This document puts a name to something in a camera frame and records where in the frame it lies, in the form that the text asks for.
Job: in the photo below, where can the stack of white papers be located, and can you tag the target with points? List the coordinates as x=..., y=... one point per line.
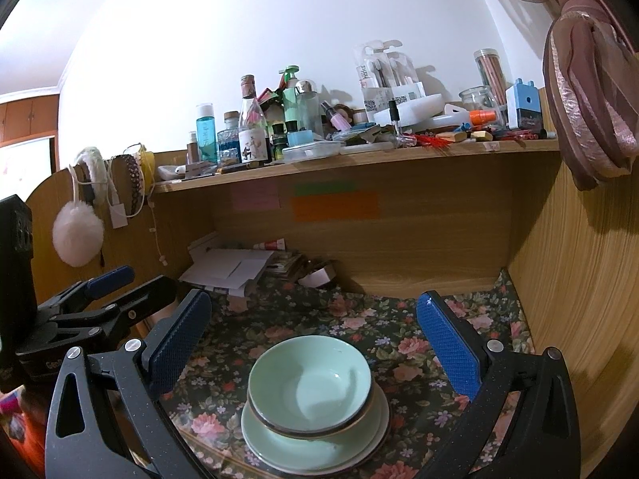
x=235, y=272

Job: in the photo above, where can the green sticky paper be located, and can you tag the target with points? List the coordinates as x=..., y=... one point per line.
x=325, y=187

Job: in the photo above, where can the wooden shelf board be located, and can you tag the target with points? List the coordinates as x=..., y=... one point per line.
x=370, y=158

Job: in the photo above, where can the orange sticky paper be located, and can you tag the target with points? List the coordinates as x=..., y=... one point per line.
x=342, y=206

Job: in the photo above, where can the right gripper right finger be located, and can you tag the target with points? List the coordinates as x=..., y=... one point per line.
x=456, y=344

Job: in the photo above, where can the pink curtain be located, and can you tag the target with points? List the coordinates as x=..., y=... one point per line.
x=591, y=80

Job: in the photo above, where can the pale green bowl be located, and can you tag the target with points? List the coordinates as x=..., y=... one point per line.
x=310, y=386

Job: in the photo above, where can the pink sticky paper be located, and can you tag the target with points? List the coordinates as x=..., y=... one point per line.
x=255, y=196

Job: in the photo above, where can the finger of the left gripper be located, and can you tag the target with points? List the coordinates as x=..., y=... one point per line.
x=136, y=305
x=86, y=292

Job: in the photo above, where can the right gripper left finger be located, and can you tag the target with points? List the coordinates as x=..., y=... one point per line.
x=172, y=341

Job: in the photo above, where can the blue liquid bottle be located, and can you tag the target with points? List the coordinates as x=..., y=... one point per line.
x=206, y=133

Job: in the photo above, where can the blue pencil sharpener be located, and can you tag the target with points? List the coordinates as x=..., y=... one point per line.
x=523, y=107

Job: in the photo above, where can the green spray bottle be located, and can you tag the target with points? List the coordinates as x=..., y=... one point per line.
x=288, y=92

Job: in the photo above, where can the white fluffy puff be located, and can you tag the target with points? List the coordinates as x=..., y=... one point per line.
x=77, y=234

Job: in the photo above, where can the clear illustrated glass bottle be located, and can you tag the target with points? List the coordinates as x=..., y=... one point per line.
x=252, y=136

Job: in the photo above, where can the clear jar of sticks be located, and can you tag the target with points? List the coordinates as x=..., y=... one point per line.
x=490, y=69

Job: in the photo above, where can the floral black tablecloth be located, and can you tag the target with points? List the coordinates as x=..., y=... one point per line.
x=208, y=399

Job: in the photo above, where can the clear plastic flat container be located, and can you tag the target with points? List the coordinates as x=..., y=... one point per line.
x=311, y=151

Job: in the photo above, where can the red white tube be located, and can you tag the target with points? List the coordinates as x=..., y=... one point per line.
x=273, y=245

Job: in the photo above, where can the small white open box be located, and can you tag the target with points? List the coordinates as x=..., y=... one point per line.
x=318, y=276

